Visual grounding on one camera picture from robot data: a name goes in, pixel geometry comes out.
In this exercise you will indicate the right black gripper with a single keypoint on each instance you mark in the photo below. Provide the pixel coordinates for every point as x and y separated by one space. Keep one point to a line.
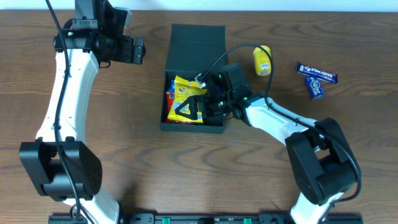
203 106

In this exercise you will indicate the small blue Eclipse pack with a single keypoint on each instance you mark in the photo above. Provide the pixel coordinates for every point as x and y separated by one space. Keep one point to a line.
314 87

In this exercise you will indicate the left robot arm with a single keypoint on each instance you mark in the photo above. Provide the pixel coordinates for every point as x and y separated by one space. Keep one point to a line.
58 161

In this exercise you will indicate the yellow plastic jar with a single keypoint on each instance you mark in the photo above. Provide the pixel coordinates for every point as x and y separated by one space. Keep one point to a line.
262 62

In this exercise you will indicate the black gift box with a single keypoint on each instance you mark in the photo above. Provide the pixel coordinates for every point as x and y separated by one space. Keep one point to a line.
192 50

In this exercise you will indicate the purple Dairy Milk bar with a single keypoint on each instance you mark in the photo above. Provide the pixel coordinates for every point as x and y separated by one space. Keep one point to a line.
312 71

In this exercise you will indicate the yellow snack bag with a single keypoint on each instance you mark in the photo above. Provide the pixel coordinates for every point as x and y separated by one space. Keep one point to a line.
180 90

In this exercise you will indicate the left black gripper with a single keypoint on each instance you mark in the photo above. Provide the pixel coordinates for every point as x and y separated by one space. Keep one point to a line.
138 50

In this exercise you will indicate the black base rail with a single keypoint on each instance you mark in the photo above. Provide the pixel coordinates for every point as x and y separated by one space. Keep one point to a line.
263 218

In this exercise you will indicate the blue Oreo cookie pack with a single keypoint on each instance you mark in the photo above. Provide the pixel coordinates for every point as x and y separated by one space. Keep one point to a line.
171 89

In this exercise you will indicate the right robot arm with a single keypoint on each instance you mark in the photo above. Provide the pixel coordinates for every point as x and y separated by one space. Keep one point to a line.
322 161

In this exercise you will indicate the red snack packet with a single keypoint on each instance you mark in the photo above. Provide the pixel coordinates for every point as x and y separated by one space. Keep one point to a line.
173 101

